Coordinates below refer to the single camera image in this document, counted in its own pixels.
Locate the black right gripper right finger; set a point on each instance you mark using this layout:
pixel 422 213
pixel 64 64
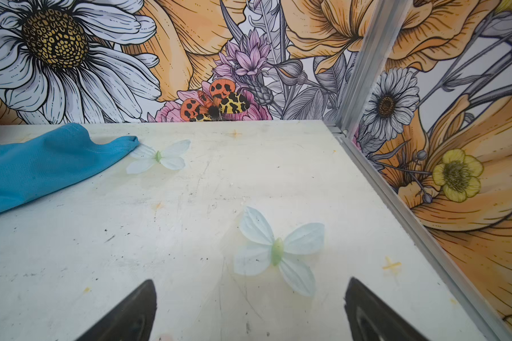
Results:
pixel 370 318

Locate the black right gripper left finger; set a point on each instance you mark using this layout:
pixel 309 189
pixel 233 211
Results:
pixel 131 319

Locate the teal cloth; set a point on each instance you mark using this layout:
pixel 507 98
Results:
pixel 54 161

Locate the aluminium table edge rail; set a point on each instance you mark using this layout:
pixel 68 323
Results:
pixel 459 286

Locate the aluminium corner post right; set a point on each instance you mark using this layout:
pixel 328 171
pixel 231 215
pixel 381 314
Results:
pixel 386 23

